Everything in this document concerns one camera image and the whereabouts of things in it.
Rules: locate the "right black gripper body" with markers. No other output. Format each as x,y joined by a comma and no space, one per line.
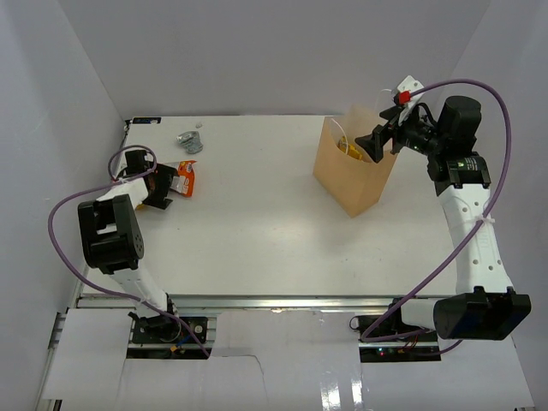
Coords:
415,134

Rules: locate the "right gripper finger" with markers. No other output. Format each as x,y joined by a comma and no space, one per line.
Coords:
391,114
373,143

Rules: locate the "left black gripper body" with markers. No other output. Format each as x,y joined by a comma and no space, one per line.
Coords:
162,181

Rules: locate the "yellow snack bar wrapper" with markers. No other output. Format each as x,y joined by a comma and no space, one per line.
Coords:
349,148

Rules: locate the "orange white snack bag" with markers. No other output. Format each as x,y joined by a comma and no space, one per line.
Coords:
183,180

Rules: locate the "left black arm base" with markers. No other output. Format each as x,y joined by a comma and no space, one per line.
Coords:
162,330

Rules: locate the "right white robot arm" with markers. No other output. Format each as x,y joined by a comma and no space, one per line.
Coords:
485,305

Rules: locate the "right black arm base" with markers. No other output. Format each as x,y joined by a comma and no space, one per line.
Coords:
390,330

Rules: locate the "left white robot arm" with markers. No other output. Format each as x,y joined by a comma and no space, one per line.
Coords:
111,238

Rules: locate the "brown paper bag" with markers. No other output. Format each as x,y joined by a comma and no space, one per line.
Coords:
355,185

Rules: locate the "silver grey foil packet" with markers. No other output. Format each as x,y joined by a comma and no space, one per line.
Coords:
190,141

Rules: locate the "left table logo sticker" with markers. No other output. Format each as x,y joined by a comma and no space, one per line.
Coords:
146,120

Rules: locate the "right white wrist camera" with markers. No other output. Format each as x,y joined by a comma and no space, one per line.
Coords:
404,98

